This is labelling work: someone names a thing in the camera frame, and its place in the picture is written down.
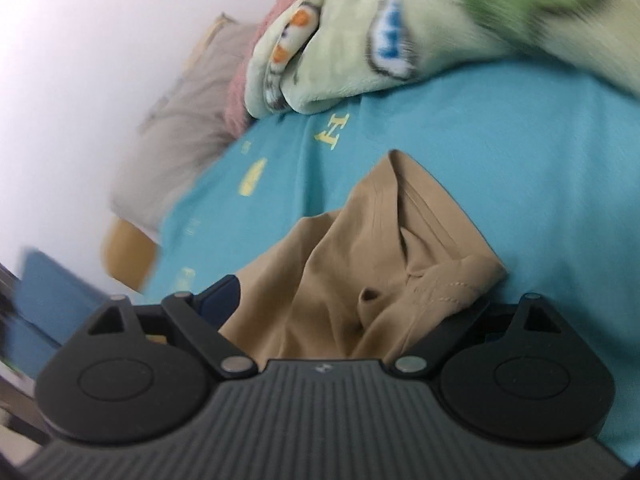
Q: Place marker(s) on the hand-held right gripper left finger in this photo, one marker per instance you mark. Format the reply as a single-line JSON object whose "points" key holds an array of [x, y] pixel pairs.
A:
{"points": [[220, 296]]}

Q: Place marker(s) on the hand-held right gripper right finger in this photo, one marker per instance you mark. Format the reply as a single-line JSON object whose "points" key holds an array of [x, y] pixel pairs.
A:
{"points": [[452, 327]]}

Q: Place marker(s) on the tan shirt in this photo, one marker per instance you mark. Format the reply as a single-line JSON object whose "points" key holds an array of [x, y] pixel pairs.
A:
{"points": [[370, 270]]}

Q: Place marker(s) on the wooden headboard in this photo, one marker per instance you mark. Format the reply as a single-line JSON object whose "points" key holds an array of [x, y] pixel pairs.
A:
{"points": [[127, 255]]}

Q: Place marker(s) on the teal printed bed sheet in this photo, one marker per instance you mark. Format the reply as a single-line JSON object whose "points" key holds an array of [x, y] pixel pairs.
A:
{"points": [[500, 160]]}

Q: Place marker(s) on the grey pillow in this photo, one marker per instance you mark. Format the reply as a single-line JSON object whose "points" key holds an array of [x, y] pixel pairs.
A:
{"points": [[185, 125]]}

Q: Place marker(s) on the blue panel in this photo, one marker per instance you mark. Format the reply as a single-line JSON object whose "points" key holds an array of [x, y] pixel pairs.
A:
{"points": [[45, 300]]}

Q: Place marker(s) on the pink fuzzy blanket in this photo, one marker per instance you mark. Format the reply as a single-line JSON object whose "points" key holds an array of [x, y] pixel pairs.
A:
{"points": [[240, 95]]}

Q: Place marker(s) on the green printed fleece blanket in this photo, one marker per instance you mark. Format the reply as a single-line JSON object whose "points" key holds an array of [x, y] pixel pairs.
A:
{"points": [[425, 25]]}

